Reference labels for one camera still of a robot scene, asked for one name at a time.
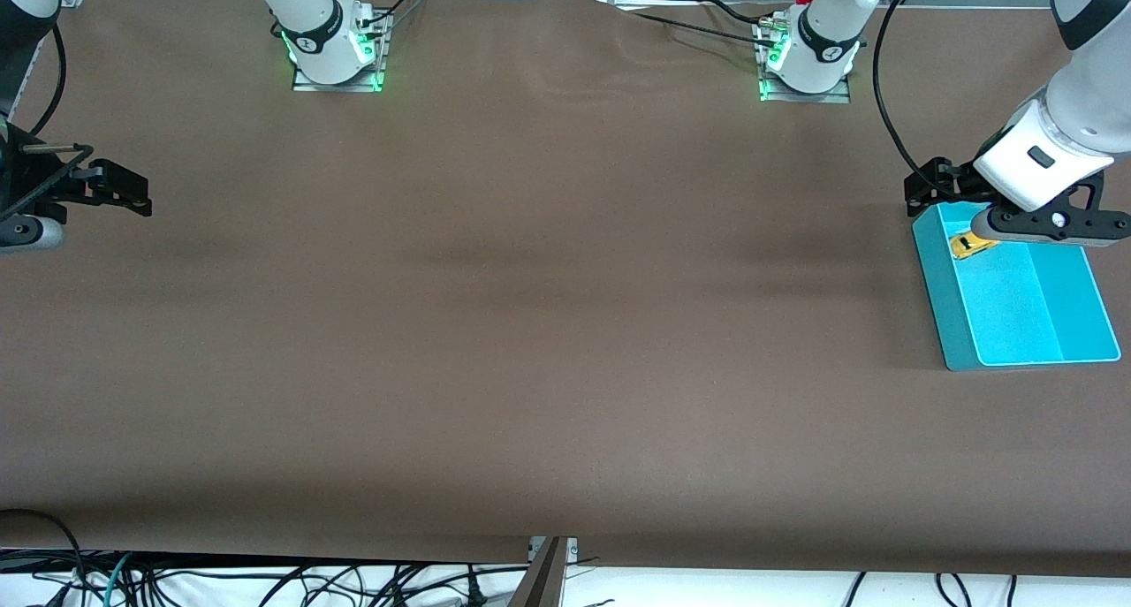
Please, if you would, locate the short black table cable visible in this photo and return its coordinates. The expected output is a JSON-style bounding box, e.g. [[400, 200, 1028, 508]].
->
[[702, 0, 774, 27]]

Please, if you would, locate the yellow beetle toy car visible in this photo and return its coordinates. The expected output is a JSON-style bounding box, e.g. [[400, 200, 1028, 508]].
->
[[948, 234, 999, 262]]

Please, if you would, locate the black looped floor cable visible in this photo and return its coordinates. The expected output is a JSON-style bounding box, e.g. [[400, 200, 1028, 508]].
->
[[0, 508, 87, 590]]

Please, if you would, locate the brown table cover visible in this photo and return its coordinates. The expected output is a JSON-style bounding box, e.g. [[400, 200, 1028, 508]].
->
[[0, 0, 1131, 578]]

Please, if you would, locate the grey table support beam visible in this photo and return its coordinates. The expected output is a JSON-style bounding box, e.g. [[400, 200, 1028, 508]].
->
[[508, 536, 571, 607]]

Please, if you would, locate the long black table cable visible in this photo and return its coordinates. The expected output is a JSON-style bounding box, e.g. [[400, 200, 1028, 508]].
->
[[601, 0, 778, 47]]

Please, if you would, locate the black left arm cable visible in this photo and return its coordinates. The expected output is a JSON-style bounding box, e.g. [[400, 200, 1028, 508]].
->
[[873, 0, 937, 184]]

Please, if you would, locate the teal floor cable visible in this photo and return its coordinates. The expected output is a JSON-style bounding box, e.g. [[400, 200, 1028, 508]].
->
[[104, 552, 135, 607]]

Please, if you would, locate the turquoise plastic bin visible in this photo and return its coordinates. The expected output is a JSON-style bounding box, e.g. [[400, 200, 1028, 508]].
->
[[910, 202, 1123, 372]]

